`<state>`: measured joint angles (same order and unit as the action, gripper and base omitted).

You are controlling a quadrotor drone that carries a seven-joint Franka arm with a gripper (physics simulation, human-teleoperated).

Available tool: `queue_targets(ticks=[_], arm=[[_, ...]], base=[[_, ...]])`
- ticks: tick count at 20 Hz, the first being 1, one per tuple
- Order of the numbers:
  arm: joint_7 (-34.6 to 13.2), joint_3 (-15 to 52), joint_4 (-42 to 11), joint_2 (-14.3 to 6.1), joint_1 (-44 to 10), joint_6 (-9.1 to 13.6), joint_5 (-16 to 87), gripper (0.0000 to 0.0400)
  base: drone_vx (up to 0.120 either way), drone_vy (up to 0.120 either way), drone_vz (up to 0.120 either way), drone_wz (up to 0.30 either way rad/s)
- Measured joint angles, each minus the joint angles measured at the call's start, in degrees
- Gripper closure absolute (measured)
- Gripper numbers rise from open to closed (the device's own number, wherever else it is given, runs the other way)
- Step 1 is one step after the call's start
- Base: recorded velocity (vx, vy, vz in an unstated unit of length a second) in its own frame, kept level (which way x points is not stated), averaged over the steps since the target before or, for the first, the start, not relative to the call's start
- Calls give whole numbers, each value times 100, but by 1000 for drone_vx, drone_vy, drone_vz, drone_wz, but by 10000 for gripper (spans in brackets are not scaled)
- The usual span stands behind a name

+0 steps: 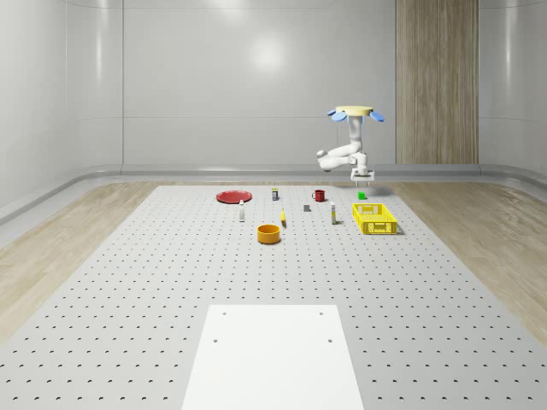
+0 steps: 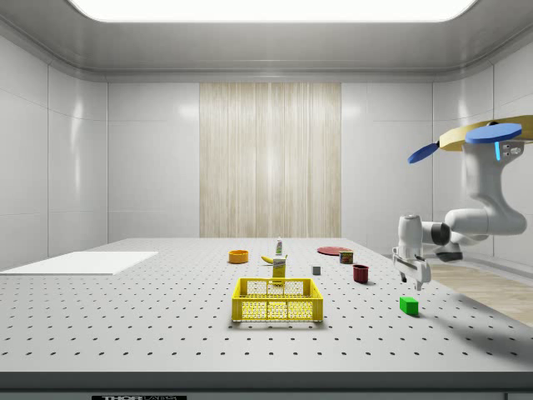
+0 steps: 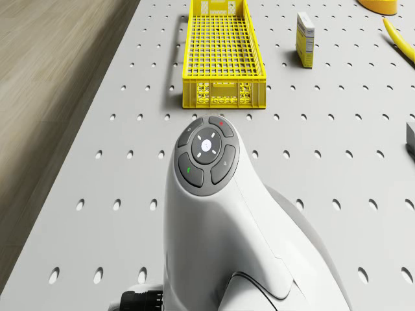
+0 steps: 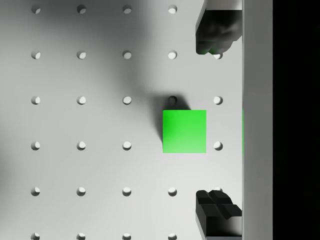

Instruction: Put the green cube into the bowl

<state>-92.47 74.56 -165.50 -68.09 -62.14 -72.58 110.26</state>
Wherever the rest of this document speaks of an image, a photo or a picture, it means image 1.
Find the white board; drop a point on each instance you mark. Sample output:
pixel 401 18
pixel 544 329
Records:
pixel 273 363

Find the small white bottle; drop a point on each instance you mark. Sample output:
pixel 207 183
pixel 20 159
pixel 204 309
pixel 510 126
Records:
pixel 242 213

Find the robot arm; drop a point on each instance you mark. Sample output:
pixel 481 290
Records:
pixel 342 151

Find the yellow bowl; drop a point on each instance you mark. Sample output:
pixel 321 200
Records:
pixel 268 237

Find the drone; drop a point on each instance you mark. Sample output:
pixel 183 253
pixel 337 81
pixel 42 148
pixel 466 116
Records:
pixel 352 111

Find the yellow basket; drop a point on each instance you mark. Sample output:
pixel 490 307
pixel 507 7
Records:
pixel 376 224

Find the red mug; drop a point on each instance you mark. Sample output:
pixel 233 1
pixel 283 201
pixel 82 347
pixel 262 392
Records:
pixel 319 196

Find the flat-sided can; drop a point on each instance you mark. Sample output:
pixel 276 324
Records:
pixel 275 195

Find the banana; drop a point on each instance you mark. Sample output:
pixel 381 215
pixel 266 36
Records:
pixel 283 217

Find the red plate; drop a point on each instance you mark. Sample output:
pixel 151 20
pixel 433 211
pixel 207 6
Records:
pixel 234 197

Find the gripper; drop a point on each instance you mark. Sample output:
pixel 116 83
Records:
pixel 363 174

